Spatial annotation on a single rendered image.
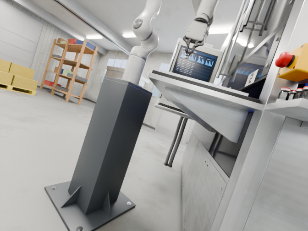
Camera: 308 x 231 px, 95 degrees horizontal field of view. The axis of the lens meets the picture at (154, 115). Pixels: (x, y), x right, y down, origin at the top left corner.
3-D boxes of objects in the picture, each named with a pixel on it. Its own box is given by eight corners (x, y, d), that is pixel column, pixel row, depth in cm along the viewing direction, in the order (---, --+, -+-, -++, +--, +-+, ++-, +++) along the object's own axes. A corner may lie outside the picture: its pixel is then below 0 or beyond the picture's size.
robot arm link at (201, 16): (208, 26, 83) (206, 30, 83) (194, 22, 85) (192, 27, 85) (211, 15, 75) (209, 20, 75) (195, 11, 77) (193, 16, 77)
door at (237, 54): (221, 82, 137) (242, 23, 135) (241, 63, 91) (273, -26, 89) (221, 82, 137) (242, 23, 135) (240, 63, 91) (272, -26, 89)
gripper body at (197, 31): (208, 29, 83) (200, 46, 83) (191, 24, 85) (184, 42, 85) (211, 19, 75) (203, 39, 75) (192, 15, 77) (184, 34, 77)
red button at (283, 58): (285, 71, 40) (290, 57, 40) (296, 66, 37) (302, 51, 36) (271, 68, 41) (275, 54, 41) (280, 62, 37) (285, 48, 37)
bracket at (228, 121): (234, 142, 58) (245, 112, 57) (237, 143, 55) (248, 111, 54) (156, 115, 64) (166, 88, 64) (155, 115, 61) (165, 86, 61)
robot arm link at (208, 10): (195, 24, 86) (194, 12, 78) (204, 4, 86) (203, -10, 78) (209, 25, 83) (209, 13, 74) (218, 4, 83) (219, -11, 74)
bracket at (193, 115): (210, 131, 107) (216, 115, 106) (211, 131, 104) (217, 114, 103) (167, 116, 113) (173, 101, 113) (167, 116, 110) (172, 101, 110)
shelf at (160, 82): (223, 118, 113) (224, 116, 113) (288, 118, 44) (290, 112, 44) (167, 100, 122) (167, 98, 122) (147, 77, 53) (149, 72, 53)
